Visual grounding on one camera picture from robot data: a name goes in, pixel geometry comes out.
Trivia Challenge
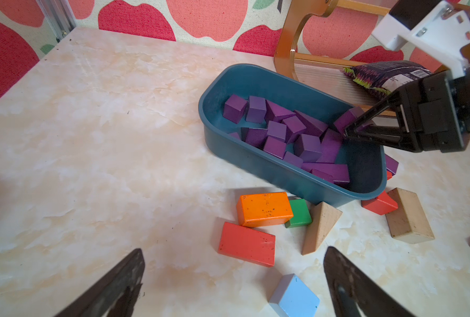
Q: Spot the left aluminium frame post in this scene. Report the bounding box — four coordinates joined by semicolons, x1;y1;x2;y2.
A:
36;0;76;42

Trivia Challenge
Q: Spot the natural wood triangle block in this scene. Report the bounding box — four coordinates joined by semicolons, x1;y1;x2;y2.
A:
302;202;343;256

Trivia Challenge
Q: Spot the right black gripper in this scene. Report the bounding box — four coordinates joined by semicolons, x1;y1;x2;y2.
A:
343;69;470;153

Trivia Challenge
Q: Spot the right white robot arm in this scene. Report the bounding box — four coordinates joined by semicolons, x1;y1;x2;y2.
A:
344;1;470;153

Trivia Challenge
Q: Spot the purple snack bag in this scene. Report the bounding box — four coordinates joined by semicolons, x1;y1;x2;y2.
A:
343;61;432;100

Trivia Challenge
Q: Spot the green block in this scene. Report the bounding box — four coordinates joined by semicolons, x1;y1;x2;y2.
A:
285;199;312;228

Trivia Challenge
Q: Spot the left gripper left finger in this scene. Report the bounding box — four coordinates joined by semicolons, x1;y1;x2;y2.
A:
57;248;145;316

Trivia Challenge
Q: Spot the red arch block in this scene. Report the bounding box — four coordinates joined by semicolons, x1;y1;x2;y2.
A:
361;190;398;215

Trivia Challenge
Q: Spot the lone purple cube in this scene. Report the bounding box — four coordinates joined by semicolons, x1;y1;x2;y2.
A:
334;107;365;137

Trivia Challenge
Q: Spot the purple cube pile top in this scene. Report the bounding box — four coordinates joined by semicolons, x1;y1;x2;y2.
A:
385;155;399;176

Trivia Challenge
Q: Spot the teal plastic storage bin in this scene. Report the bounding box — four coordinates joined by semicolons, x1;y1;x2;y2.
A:
199;63;387;207

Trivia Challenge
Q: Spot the purple triangle block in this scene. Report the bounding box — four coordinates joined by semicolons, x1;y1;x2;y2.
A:
294;110;328;137

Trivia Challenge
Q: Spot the wooden three-tier shelf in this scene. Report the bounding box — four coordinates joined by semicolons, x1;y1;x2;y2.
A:
273;0;470;118

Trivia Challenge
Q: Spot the light blue block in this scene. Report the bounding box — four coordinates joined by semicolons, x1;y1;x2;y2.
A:
269;274;320;317

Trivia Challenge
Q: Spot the purple wedge block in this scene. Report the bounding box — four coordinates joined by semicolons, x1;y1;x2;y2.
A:
265;100;296;123

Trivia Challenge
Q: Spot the orange block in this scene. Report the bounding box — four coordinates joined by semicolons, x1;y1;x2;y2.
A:
236;192;294;227

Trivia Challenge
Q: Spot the natural wood short block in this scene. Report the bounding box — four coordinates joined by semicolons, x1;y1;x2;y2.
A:
386;188;435;244

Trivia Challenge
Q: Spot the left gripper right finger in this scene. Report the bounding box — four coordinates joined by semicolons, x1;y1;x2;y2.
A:
323;246;413;316

